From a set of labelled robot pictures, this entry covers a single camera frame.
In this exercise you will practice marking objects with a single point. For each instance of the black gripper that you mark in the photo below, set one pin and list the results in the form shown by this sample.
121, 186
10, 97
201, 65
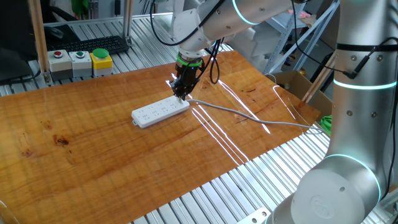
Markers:
186, 74

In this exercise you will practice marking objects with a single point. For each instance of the white power strip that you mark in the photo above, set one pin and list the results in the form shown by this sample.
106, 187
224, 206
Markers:
155, 112

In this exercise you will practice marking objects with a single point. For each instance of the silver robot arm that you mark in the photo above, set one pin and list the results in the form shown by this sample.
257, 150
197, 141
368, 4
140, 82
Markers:
360, 124

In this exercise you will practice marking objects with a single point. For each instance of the yellow box green mushroom button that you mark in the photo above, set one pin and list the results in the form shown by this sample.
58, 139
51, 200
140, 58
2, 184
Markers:
101, 62

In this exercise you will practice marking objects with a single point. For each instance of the small green button box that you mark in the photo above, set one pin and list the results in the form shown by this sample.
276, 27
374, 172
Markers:
80, 63

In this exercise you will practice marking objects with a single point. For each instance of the red button control box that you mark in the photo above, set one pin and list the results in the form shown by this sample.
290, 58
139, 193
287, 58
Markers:
59, 65

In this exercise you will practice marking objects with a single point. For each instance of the white foam block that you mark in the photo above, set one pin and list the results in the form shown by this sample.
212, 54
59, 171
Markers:
252, 43

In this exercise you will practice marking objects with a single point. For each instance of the black keyboard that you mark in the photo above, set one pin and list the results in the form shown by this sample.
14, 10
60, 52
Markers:
93, 43

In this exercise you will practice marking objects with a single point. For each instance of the cardboard box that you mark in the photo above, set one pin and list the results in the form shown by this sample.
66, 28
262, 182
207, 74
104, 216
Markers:
295, 84

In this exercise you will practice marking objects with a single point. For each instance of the wood-grain table mat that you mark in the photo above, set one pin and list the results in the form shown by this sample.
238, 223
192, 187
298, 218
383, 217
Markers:
93, 161

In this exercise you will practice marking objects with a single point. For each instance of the white metal shelf rack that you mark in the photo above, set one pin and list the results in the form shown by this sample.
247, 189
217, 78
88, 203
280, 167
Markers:
286, 34

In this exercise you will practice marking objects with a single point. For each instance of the green hanging object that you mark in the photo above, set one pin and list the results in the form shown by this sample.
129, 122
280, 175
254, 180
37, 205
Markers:
79, 7

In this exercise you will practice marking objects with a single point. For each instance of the wooden sticks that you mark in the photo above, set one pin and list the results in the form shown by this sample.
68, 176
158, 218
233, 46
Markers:
317, 81

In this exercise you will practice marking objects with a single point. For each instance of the pink cloth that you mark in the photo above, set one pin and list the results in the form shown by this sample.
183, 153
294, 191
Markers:
300, 14

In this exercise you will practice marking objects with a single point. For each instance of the green cloth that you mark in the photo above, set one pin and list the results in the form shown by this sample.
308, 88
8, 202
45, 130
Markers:
326, 124

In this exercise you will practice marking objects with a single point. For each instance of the black monitor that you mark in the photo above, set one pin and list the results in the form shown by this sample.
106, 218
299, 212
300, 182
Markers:
15, 31

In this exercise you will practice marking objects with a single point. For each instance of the upright aluminium post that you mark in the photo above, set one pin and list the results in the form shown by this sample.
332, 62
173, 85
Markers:
127, 21

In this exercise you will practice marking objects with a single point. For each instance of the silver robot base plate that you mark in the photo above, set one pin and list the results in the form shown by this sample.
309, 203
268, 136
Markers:
255, 216

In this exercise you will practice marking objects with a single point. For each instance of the wooden post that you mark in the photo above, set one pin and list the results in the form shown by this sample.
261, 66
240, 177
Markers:
38, 37

